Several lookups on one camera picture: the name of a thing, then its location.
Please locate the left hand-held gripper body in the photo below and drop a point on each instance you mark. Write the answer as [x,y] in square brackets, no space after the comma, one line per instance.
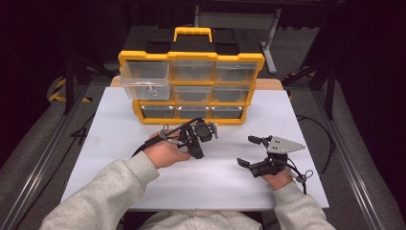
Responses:
[202,132]

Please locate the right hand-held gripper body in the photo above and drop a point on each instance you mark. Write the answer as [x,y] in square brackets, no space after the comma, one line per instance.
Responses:
[282,145]

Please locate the yellow black drawer organizer cabinet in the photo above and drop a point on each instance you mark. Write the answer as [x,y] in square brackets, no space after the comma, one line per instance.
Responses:
[191,56]

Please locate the clear plastic pull-out drawer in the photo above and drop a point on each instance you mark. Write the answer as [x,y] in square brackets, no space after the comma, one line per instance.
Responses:
[143,72]

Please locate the person's left hand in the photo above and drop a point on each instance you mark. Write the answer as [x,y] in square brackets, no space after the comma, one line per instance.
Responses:
[164,151]

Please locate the person's right hand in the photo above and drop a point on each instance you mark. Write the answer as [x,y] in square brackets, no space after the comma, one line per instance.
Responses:
[277,181]

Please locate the group of clear drawers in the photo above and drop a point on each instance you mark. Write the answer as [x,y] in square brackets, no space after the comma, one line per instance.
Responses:
[234,72]

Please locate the person's grey clothing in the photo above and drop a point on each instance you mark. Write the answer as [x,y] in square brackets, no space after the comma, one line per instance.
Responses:
[198,222]

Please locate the black tripod stand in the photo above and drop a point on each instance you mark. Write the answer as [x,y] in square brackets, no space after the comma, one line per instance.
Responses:
[68,83]
[328,86]

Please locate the grey metal stand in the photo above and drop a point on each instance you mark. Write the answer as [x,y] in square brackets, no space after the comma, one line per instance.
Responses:
[269,48]

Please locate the yellow black hazard tape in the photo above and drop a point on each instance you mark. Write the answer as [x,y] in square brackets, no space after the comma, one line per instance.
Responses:
[57,91]

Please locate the aluminium floor rail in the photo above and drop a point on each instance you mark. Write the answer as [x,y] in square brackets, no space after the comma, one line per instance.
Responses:
[35,166]
[348,159]

